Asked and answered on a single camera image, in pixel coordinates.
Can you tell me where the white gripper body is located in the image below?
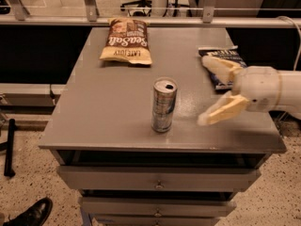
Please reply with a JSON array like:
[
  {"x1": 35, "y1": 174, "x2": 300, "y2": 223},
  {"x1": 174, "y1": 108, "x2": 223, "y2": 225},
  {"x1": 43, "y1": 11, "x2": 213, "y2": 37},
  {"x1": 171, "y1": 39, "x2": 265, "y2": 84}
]
[{"x1": 232, "y1": 66, "x2": 281, "y2": 112}]

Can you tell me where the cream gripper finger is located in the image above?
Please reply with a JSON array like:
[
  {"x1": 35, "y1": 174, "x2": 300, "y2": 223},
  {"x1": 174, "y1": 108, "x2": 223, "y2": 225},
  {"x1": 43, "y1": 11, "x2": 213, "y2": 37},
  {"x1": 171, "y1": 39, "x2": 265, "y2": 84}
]
[
  {"x1": 201, "y1": 56, "x2": 244, "y2": 85},
  {"x1": 198, "y1": 91, "x2": 249, "y2": 126}
]

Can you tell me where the silver blue redbull can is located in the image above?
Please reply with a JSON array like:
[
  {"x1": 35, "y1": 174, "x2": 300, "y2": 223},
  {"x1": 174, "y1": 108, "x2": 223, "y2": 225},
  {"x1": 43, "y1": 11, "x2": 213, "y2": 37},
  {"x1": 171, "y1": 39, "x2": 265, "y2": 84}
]
[{"x1": 151, "y1": 77, "x2": 178, "y2": 133}]

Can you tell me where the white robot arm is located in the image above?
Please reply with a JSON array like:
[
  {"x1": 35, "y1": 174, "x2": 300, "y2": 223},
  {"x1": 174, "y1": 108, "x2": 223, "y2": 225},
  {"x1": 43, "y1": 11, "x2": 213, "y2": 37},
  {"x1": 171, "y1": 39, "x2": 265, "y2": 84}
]
[{"x1": 198, "y1": 56, "x2": 301, "y2": 125}]

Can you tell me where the blue vinegar chip bag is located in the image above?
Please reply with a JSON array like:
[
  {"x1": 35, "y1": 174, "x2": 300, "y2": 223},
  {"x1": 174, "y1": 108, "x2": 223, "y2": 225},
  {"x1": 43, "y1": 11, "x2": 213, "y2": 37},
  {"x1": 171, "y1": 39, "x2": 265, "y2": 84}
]
[{"x1": 198, "y1": 45, "x2": 246, "y2": 90}]

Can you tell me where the brown sea salt chip bag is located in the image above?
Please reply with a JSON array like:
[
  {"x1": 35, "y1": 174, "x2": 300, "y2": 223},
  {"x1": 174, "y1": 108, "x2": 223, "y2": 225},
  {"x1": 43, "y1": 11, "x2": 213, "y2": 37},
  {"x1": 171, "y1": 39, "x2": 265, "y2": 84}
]
[{"x1": 100, "y1": 17, "x2": 152, "y2": 66}]

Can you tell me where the grey drawer cabinet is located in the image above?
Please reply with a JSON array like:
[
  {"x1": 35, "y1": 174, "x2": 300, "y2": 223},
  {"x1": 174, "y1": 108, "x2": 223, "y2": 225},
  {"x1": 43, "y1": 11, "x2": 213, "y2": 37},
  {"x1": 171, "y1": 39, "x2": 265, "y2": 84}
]
[{"x1": 38, "y1": 26, "x2": 288, "y2": 226}]

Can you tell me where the metal glass railing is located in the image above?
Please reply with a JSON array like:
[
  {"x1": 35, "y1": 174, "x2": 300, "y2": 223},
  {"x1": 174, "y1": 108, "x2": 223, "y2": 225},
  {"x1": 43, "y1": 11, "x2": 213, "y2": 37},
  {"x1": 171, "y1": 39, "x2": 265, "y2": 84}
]
[{"x1": 0, "y1": 0, "x2": 301, "y2": 28}]

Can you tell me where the middle grey drawer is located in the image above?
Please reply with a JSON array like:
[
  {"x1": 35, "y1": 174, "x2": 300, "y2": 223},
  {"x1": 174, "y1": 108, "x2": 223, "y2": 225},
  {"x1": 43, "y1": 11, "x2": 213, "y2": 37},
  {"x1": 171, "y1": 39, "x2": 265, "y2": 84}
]
[{"x1": 79, "y1": 197, "x2": 236, "y2": 218}]

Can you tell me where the grey drawer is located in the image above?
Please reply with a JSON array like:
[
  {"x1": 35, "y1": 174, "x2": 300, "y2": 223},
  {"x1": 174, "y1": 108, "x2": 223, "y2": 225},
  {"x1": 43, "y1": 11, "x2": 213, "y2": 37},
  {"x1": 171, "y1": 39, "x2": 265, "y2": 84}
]
[
  {"x1": 79, "y1": 197, "x2": 236, "y2": 218},
  {"x1": 95, "y1": 216, "x2": 218, "y2": 226},
  {"x1": 57, "y1": 166, "x2": 261, "y2": 192}
]

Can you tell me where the top grey drawer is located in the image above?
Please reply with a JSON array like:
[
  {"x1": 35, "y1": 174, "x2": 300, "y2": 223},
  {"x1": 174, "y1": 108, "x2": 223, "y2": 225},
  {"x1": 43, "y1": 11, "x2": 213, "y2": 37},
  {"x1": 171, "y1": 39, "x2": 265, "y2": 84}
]
[{"x1": 57, "y1": 166, "x2": 261, "y2": 192}]

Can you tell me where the bottom grey drawer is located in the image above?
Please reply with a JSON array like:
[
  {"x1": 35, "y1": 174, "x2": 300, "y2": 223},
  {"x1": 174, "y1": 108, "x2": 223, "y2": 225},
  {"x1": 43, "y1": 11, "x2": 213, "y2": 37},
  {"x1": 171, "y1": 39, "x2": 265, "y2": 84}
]
[{"x1": 95, "y1": 216, "x2": 218, "y2": 226}]

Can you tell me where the black leather shoe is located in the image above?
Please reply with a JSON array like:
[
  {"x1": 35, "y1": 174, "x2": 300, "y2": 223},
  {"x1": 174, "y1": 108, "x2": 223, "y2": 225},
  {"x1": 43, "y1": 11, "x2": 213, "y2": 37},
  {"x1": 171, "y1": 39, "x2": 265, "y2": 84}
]
[{"x1": 1, "y1": 197, "x2": 53, "y2": 226}]

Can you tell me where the black metal stand leg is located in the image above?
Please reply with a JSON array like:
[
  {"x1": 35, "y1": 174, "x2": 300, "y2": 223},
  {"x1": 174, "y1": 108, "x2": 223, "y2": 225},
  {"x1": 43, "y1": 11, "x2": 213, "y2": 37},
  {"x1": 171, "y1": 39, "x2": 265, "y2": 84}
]
[{"x1": 1, "y1": 119, "x2": 16, "y2": 177}]

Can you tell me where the white cable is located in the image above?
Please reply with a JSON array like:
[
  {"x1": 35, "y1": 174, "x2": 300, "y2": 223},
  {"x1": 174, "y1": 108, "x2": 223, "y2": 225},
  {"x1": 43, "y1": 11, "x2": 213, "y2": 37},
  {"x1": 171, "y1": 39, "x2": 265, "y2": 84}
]
[{"x1": 276, "y1": 15, "x2": 301, "y2": 72}]

